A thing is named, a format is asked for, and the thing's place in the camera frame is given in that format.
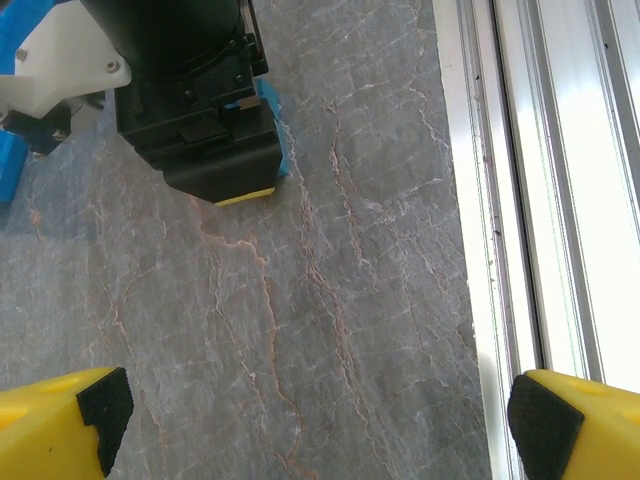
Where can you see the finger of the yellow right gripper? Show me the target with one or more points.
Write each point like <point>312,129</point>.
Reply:
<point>247,197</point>

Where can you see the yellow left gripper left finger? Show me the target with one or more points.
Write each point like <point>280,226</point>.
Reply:
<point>45,430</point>

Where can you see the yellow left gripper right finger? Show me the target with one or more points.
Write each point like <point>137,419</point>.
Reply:
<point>600,430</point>

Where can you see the blue lego brick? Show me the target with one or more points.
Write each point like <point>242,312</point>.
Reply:
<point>272,100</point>

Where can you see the blue plastic bin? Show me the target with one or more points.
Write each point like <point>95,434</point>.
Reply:
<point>7,170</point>

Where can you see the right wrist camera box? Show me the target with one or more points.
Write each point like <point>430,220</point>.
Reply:
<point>65,65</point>

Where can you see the wide aluminium base rail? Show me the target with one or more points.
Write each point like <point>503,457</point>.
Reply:
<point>550,200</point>

